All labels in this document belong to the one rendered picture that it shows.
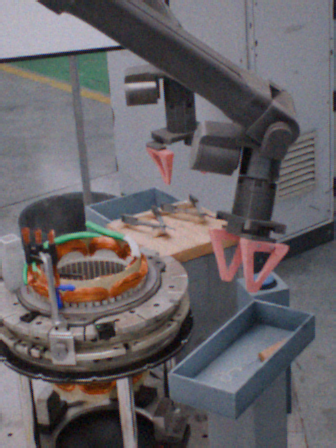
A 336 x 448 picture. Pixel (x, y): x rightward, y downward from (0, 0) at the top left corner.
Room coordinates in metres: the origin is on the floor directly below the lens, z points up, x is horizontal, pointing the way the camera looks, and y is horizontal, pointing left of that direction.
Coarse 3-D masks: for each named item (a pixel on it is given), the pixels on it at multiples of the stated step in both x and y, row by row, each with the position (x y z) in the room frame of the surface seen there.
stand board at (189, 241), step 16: (192, 208) 1.74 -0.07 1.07; (112, 224) 1.70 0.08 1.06; (176, 224) 1.67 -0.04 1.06; (192, 224) 1.67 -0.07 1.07; (208, 224) 1.66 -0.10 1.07; (144, 240) 1.61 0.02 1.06; (160, 240) 1.60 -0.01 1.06; (176, 240) 1.60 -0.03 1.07; (192, 240) 1.59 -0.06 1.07; (208, 240) 1.59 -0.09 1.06; (224, 240) 1.60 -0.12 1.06; (176, 256) 1.54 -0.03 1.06; (192, 256) 1.56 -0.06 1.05
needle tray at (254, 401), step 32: (256, 320) 1.34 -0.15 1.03; (288, 320) 1.30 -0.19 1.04; (192, 352) 1.19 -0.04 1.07; (224, 352) 1.26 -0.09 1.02; (256, 352) 1.25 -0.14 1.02; (288, 352) 1.21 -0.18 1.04; (192, 384) 1.12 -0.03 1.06; (224, 384) 1.17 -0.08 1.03; (256, 384) 1.13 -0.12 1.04; (224, 416) 1.09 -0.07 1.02; (256, 416) 1.15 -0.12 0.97
